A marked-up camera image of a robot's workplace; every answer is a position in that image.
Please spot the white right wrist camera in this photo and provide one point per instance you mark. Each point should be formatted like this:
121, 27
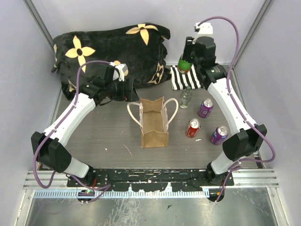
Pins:
203, 29

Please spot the purple fanta can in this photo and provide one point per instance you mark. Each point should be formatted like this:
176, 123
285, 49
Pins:
219, 135
206, 107

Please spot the clear glass Chang bottle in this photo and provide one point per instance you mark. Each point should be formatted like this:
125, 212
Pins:
185, 97

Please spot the burlap watermelon canvas bag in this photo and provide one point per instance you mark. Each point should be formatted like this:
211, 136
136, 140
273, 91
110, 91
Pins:
153, 121

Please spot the black floral plush blanket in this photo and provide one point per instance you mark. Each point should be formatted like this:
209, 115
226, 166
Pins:
139, 46

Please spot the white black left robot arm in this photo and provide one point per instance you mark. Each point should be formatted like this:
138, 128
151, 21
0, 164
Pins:
49, 146

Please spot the green Perrier glass bottle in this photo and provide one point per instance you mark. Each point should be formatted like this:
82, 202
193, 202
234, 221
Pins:
183, 66

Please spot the black white striped cloth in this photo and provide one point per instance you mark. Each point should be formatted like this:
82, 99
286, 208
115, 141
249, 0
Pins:
180, 81

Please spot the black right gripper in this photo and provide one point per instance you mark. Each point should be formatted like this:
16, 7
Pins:
188, 45

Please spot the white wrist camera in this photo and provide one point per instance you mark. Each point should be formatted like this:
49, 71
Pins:
120, 72
203, 29

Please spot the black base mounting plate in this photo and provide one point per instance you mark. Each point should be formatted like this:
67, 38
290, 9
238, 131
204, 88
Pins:
151, 180

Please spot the aluminium slotted rail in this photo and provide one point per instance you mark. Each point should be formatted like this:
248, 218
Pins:
157, 194

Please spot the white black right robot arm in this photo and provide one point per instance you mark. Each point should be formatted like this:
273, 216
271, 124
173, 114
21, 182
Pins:
246, 135

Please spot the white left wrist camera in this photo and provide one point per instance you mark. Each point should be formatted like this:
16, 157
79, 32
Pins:
120, 72

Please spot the red Coke can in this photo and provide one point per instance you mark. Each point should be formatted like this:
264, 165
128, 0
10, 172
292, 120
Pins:
192, 128

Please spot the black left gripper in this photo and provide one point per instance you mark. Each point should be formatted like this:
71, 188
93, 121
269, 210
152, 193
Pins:
126, 95

